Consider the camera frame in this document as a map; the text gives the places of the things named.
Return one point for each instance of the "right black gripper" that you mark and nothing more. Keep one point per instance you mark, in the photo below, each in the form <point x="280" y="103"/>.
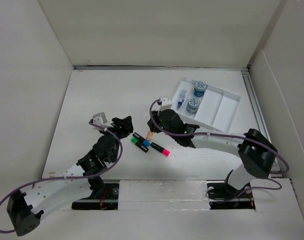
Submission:
<point x="155" y="116"/>

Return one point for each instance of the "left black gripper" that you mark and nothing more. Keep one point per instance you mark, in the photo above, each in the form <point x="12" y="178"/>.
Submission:
<point x="122" y="126"/>

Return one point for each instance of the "blue highlighter marker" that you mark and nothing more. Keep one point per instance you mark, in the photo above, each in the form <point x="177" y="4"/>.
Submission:
<point x="141" y="139"/>

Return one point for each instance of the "green highlighter marker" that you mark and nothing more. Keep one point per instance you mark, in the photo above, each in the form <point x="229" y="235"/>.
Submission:
<point x="139" y="144"/>

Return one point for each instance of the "pink highlighter marker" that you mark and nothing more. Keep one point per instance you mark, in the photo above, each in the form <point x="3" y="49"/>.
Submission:
<point x="160" y="149"/>

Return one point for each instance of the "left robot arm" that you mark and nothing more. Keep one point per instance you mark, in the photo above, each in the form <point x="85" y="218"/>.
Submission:
<point x="27" y="209"/>

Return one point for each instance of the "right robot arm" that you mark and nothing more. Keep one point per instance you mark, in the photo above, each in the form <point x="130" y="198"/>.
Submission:
<point x="257" y="154"/>

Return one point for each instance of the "orange capped small tube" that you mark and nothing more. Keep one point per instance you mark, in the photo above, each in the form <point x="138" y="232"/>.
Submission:
<point x="149" y="136"/>

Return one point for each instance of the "white organizer tray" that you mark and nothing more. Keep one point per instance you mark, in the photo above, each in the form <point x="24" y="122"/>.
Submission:
<point x="216" y="110"/>

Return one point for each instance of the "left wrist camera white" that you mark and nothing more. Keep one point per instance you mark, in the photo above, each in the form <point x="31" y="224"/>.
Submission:
<point x="99" y="119"/>

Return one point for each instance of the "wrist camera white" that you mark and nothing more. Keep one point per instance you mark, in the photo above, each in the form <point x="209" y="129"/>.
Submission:
<point x="99" y="119"/>
<point x="165" y="102"/>

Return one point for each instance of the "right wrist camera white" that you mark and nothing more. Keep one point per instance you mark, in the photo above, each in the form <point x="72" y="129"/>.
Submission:
<point x="165" y="102"/>

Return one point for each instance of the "aluminium rail back edge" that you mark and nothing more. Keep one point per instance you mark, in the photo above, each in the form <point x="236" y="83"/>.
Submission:
<point x="150" y="67"/>

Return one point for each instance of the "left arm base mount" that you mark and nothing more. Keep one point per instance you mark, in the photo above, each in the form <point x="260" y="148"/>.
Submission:
<point x="105" y="198"/>

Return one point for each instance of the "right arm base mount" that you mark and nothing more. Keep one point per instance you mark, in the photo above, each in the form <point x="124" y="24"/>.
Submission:
<point x="221" y="196"/>

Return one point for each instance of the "aluminium rail right side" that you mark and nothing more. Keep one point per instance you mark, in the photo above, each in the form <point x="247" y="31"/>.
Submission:
<point x="258" y="114"/>

